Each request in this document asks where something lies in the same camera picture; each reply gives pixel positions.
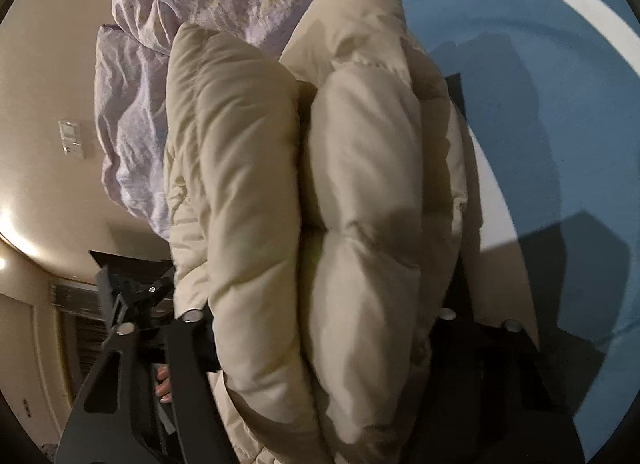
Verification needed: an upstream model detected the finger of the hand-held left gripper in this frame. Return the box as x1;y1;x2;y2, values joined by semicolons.
120;266;177;312

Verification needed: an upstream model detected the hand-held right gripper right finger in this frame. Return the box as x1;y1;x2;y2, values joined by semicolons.
425;306;587;464

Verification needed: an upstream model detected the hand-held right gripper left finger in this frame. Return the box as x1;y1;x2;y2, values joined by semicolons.
54;306;240;464

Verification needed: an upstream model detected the beige puffer jacket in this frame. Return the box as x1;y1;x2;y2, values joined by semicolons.
162;0;541;464

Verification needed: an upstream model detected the person's left hand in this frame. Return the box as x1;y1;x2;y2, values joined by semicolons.
153;365;174;405

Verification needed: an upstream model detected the dark slatted window blind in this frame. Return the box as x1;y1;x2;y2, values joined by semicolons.
49;281;116;397

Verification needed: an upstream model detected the lilac crumpled duvet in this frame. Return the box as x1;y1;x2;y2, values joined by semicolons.
94;0;416;240

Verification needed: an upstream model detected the blue white-striped bed blanket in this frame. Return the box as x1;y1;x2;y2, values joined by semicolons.
380;0;640;464

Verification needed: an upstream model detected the white wall switch panel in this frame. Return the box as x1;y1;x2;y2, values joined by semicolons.
57;118;87;161

